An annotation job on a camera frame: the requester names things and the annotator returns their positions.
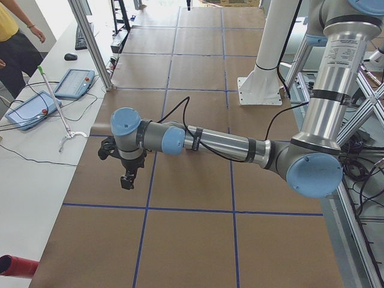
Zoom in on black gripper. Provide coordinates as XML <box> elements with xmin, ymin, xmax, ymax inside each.
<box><xmin>116</xmin><ymin>148</ymin><xmax>147</xmax><ymax>190</ymax></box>

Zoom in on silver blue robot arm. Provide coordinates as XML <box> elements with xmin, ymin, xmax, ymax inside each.
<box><xmin>110</xmin><ymin>1</ymin><xmax>383</xmax><ymax>198</ymax></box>

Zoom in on reacher grabber stick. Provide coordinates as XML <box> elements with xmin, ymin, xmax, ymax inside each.
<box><xmin>38</xmin><ymin>65</ymin><xmax>88</xmax><ymax>153</ymax></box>

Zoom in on blue teach pendant far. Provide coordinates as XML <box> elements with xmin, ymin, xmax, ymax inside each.
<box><xmin>54</xmin><ymin>69</ymin><xmax>95</xmax><ymax>99</ymax></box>

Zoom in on blue teach pendant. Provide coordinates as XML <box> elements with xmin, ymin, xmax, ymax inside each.
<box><xmin>54</xmin><ymin>69</ymin><xmax>95</xmax><ymax>99</ymax></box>
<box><xmin>5</xmin><ymin>91</ymin><xmax>57</xmax><ymax>130</ymax></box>

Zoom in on blue teach pendant near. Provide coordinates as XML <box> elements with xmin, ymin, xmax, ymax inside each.
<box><xmin>5</xmin><ymin>91</ymin><xmax>57</xmax><ymax>130</ymax></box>

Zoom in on black computer mouse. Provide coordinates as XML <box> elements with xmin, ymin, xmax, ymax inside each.
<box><xmin>64</xmin><ymin>53</ymin><xmax>77</xmax><ymax>61</ymax></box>

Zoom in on red cylinder object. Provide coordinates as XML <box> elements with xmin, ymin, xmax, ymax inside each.
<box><xmin>1</xmin><ymin>255</ymin><xmax>39</xmax><ymax>279</ymax></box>

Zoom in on black keyboard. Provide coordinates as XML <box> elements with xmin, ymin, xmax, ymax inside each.
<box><xmin>74</xmin><ymin>26</ymin><xmax>87</xmax><ymax>50</ymax></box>

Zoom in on person in yellow shirt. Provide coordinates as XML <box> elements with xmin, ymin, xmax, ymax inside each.
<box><xmin>1</xmin><ymin>1</ymin><xmax>46</xmax><ymax>98</ymax></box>

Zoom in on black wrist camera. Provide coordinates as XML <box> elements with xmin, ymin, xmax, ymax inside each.
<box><xmin>98</xmin><ymin>136</ymin><xmax>119</xmax><ymax>160</ymax></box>

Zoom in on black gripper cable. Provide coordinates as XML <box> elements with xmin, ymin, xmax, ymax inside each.
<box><xmin>157</xmin><ymin>96</ymin><xmax>310</xmax><ymax>164</ymax></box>

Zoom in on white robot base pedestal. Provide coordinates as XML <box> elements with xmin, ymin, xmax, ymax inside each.
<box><xmin>238</xmin><ymin>0</ymin><xmax>301</xmax><ymax>106</ymax></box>

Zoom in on aluminium frame post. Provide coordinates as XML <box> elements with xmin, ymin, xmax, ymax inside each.
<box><xmin>68</xmin><ymin>0</ymin><xmax>113</xmax><ymax>91</ymax></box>

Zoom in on tangled black cables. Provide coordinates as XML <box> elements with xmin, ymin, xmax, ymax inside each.
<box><xmin>338</xmin><ymin>131</ymin><xmax>384</xmax><ymax>229</ymax></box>

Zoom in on aluminium frame rail right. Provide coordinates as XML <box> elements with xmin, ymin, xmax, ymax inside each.
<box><xmin>295</xmin><ymin>41</ymin><xmax>384</xmax><ymax>288</ymax></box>

